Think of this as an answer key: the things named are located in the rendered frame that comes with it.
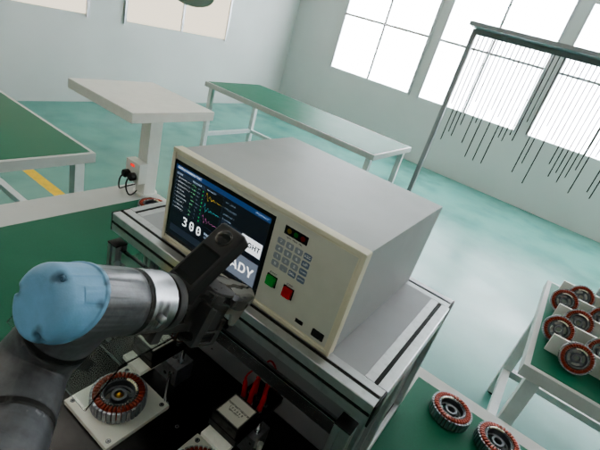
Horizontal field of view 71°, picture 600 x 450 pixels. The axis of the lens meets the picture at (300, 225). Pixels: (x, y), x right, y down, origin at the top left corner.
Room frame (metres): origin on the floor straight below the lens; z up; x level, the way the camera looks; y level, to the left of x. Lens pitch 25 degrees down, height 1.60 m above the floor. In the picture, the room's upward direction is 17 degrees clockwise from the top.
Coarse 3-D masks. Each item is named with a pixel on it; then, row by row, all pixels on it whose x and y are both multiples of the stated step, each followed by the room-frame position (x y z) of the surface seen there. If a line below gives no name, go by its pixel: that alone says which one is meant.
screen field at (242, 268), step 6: (240, 258) 0.65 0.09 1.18; (246, 258) 0.65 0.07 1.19; (234, 264) 0.66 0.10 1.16; (240, 264) 0.65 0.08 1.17; (246, 264) 0.65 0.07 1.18; (252, 264) 0.64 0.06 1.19; (228, 270) 0.66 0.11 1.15; (234, 270) 0.66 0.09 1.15; (240, 270) 0.65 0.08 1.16; (246, 270) 0.64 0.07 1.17; (252, 270) 0.64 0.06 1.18; (240, 276) 0.65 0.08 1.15; (246, 276) 0.64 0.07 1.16; (252, 276) 0.64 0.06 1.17; (246, 282) 0.64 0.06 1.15; (252, 282) 0.64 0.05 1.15
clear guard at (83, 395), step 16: (144, 256) 0.74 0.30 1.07; (128, 336) 0.51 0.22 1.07; (96, 352) 0.47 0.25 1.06; (112, 352) 0.47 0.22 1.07; (128, 352) 0.48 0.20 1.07; (144, 352) 0.49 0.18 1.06; (80, 368) 0.45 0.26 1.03; (96, 368) 0.45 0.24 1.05; (112, 368) 0.45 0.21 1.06; (80, 384) 0.43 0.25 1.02; (96, 384) 0.43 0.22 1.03; (80, 400) 0.42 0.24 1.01
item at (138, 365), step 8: (168, 344) 0.66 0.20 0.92; (176, 344) 0.69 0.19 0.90; (184, 344) 0.70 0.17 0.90; (152, 352) 0.63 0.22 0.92; (160, 352) 0.64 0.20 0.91; (168, 352) 0.67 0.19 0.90; (176, 352) 0.68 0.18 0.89; (184, 352) 0.72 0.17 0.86; (136, 360) 0.63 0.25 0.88; (144, 360) 0.64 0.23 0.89; (152, 360) 0.63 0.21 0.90; (160, 360) 0.64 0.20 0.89; (136, 368) 0.62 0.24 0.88; (144, 368) 0.62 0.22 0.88; (152, 368) 0.63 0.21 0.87
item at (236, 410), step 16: (240, 400) 0.58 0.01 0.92; (256, 400) 0.61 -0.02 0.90; (272, 400) 0.62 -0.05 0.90; (224, 416) 0.53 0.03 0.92; (240, 416) 0.54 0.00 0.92; (256, 416) 0.56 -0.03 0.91; (208, 432) 0.52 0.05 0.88; (224, 432) 0.52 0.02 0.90; (240, 432) 0.52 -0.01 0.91; (224, 448) 0.50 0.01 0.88
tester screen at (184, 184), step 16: (176, 176) 0.75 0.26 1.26; (192, 176) 0.73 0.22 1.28; (176, 192) 0.74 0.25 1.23; (192, 192) 0.72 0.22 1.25; (208, 192) 0.70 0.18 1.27; (224, 192) 0.69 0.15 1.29; (176, 208) 0.74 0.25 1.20; (192, 208) 0.72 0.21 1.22; (208, 208) 0.70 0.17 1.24; (224, 208) 0.68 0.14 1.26; (240, 208) 0.67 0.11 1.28; (176, 224) 0.74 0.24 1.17; (208, 224) 0.70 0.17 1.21; (240, 224) 0.66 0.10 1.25; (256, 224) 0.65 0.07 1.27; (256, 240) 0.64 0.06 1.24; (256, 272) 0.63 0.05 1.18
